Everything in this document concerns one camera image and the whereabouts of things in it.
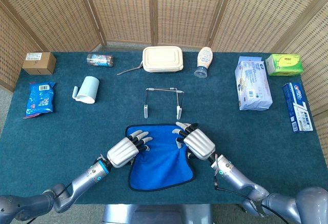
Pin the blue snack bag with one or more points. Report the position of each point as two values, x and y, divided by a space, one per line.
39 99

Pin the white purple tissue pack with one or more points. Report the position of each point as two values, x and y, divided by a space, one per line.
253 88

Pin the grey spoon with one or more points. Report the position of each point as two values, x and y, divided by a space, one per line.
130 69

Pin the pale blue plastic mug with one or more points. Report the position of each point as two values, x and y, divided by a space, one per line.
88 90

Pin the blue cloth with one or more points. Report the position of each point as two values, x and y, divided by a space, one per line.
159 162

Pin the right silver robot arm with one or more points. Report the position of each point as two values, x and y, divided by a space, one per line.
243 183

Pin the cream squeeze sauce bottle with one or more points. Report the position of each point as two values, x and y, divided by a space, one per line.
205 57

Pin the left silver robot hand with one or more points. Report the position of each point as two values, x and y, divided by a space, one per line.
123 152

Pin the grey robot torso base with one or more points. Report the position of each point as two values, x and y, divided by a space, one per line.
159 213

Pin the blue white toothpaste box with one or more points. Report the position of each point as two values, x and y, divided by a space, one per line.
297 106

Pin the brown cardboard box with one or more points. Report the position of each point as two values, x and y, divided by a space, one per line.
38 63

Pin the woven bamboo folding screen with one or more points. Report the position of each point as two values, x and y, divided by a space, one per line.
164 8

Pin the teal table cloth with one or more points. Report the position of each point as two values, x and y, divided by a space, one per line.
64 144

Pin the green tissue pack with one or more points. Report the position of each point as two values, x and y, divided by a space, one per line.
283 65

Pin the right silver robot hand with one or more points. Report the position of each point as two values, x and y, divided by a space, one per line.
200 143

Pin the beige lidded lunch box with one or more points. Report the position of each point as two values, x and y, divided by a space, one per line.
162 60

